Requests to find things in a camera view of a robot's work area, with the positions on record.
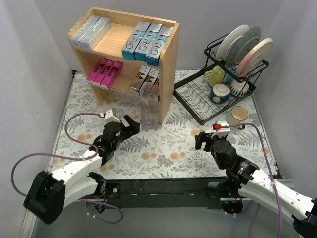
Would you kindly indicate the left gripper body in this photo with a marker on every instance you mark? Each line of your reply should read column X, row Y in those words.
column 126, row 127

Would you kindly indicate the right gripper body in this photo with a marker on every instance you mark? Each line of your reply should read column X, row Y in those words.
column 206, row 142

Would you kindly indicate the silver Protect toothpaste box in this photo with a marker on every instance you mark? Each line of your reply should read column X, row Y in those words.
column 145, row 116
column 92, row 37

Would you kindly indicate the silver black gold toothpaste box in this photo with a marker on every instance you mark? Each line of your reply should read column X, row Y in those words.
column 149, row 82

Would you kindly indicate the pink toothpaste box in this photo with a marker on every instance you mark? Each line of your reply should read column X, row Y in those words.
column 96, row 70
column 111, row 76
column 102, row 72

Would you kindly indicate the silver toothpaste box slanted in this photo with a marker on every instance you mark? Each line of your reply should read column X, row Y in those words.
column 89, row 22

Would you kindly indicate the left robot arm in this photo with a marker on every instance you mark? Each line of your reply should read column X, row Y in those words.
column 74, row 171

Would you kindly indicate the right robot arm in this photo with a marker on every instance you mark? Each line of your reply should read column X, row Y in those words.
column 249, row 181

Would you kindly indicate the floral table mat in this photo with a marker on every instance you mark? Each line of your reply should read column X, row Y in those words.
column 159, row 150

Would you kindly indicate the cream enamel mug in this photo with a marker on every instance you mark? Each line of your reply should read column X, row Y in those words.
column 237, row 115

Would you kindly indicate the teal spotted bowl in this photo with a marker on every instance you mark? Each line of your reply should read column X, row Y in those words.
column 220, row 93

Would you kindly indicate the black striped white bowl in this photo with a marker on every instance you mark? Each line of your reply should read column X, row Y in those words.
column 238, row 89

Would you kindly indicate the green mug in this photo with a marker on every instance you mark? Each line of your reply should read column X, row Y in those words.
column 214, row 76

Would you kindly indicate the blue mug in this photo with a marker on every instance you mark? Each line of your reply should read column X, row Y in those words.
column 228, row 79

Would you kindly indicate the grey speckled plate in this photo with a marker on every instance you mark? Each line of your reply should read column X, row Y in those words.
column 250, row 39

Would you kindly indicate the pink and cream plate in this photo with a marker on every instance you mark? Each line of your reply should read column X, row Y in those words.
column 254, row 57

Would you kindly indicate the white plate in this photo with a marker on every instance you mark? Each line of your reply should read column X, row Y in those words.
column 230, row 40

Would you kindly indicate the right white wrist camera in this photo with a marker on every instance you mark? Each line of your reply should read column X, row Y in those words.
column 221, row 129

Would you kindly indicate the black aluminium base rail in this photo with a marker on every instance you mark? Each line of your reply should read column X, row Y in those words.
column 209, row 192

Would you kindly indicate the black wire dish rack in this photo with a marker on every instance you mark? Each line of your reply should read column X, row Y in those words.
column 193, row 92

